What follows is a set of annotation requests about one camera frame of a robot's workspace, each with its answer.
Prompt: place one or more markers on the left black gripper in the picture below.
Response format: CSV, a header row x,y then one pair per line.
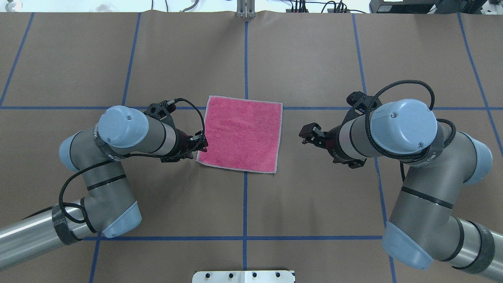
x,y
181,142

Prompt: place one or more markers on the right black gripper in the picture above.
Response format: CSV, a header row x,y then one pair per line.
x,y
331,137

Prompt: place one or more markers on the pink square towel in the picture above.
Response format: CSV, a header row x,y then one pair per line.
x,y
243,134

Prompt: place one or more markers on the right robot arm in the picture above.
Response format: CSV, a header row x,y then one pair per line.
x,y
441,160

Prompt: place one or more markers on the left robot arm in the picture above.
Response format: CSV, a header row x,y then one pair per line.
x,y
98,197

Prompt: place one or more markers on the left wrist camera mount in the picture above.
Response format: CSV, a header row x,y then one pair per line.
x,y
161,111

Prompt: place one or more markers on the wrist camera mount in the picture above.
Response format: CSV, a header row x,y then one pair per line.
x,y
161,111
361,103

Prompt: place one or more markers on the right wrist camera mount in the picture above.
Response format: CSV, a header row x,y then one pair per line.
x,y
361,103

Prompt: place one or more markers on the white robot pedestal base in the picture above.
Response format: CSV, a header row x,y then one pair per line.
x,y
245,276

